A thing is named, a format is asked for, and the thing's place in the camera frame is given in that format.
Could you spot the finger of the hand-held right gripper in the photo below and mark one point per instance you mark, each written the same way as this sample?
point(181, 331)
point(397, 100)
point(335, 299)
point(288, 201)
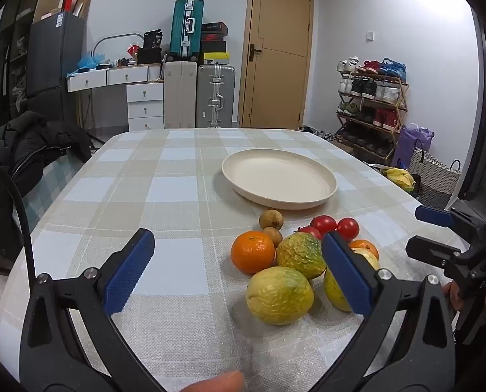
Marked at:
point(433, 215)
point(430, 249)

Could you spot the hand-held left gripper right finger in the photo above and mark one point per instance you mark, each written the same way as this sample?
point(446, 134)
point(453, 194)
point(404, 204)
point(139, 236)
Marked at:
point(347, 273)

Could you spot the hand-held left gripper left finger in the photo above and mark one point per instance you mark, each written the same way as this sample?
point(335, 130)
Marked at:
point(130, 269)

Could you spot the yellow guava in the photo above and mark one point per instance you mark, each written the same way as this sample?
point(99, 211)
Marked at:
point(279, 300)
point(334, 290)

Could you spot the small orange mandarin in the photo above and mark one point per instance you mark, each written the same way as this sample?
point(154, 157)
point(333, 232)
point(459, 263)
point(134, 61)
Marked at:
point(367, 247)

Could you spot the red cherry tomato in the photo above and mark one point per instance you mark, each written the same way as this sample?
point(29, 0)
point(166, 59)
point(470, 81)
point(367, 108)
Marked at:
point(310, 232)
point(348, 228)
point(323, 224)

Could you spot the wrinkled yellow-green guava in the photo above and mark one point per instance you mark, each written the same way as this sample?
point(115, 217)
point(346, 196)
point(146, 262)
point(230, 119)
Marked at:
point(300, 255)

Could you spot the large orange mandarin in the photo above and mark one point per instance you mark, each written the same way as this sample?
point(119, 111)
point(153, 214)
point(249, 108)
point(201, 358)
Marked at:
point(253, 252)

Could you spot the cream round plate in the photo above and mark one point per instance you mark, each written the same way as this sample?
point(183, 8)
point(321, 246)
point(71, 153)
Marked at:
point(279, 175)

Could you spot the person's right hand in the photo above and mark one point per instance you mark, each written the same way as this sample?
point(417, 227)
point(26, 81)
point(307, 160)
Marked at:
point(451, 296)

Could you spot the person's left hand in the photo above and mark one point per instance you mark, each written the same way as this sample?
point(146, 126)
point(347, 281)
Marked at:
point(216, 383)

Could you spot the woven basket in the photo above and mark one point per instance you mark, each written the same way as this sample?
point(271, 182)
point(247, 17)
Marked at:
point(435, 179)

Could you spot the yellow bag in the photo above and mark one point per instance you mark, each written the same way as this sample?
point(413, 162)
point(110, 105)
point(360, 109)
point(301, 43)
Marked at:
point(400, 177)

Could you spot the purple bag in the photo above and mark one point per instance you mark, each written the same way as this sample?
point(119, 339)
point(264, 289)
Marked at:
point(410, 141)

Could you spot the wooden shoe rack with shoes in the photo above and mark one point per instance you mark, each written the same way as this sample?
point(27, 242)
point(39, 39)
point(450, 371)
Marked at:
point(369, 90)

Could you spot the shoes on floor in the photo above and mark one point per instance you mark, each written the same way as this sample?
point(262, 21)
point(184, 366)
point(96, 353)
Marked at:
point(316, 131)

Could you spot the black puffer jacket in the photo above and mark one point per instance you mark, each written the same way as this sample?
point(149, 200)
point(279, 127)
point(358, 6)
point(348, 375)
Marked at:
point(26, 147)

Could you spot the white drawer cabinet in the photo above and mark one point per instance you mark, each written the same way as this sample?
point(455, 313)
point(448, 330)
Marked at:
point(144, 108)

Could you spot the beige suitcase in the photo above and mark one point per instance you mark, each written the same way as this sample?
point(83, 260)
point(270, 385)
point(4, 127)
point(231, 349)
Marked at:
point(179, 94)

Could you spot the white desk with drawers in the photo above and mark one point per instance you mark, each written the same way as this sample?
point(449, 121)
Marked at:
point(120, 75)

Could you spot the silver suitcase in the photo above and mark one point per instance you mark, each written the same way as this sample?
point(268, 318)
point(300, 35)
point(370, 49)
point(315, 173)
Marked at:
point(215, 94)

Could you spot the blue plastic bag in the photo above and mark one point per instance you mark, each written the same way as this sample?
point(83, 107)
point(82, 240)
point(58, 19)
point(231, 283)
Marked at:
point(88, 61)

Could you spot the dark grey fridge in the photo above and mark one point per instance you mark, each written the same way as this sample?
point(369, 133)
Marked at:
point(57, 61)

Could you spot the wooden door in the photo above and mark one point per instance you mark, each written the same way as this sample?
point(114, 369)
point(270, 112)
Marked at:
point(279, 49)

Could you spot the black paper bag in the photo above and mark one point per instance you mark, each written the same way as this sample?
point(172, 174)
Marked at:
point(153, 39)

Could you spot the grey arched tube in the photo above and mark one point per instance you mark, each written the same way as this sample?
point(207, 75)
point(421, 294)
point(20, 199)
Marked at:
point(116, 35)

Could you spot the dark shelf unit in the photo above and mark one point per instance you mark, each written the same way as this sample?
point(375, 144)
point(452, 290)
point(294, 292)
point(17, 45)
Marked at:
point(16, 61)

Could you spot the teal suitcase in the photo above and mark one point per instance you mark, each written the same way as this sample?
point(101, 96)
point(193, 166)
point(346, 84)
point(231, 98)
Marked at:
point(183, 28)

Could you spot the narrow cardboard box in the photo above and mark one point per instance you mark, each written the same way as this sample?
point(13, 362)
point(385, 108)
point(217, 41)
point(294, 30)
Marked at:
point(83, 4)

